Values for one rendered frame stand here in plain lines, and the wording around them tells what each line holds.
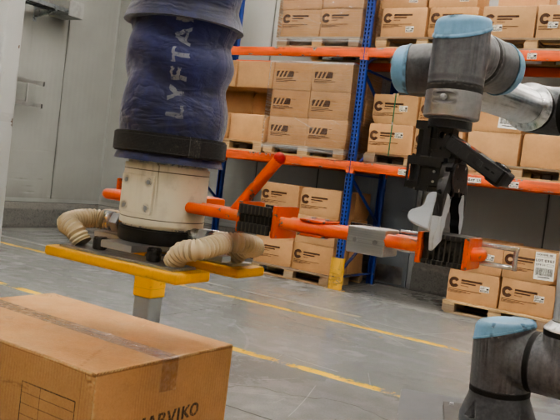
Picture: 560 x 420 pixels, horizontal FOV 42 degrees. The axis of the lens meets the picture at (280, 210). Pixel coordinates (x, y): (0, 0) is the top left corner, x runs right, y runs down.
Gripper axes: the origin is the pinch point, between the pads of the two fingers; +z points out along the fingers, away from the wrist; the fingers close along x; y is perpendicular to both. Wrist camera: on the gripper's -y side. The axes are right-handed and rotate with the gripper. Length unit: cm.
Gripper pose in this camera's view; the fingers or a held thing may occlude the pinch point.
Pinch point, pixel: (446, 245)
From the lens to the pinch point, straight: 121.3
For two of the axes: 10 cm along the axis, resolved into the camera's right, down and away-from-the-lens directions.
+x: -5.2, -0.3, -8.5
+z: -1.2, 9.9, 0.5
